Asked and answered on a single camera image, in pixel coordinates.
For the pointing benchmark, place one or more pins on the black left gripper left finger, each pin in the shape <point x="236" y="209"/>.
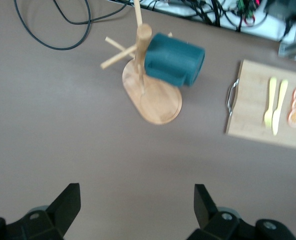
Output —
<point x="50" y="222"/>

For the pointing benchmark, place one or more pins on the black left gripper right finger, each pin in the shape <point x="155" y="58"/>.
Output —
<point x="212" y="225"/>

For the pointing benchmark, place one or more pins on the dark green cup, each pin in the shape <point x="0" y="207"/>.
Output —
<point x="172" y="60"/>

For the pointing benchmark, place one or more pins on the brown table mat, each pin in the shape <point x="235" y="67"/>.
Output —
<point x="63" y="125"/>

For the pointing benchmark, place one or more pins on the wooden cutting board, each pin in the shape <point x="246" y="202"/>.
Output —
<point x="252" y="105"/>

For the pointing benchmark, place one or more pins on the wooden mug tree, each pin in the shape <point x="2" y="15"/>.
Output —
<point x="157" y="105"/>

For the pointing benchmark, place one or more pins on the yellow knife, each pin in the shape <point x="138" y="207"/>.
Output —
<point x="278" y="107"/>

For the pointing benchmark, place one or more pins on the yellow fork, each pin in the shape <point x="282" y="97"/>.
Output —
<point x="271" y="97"/>

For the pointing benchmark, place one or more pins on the aluminium camera post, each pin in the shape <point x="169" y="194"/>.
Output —
<point x="293" y="48"/>

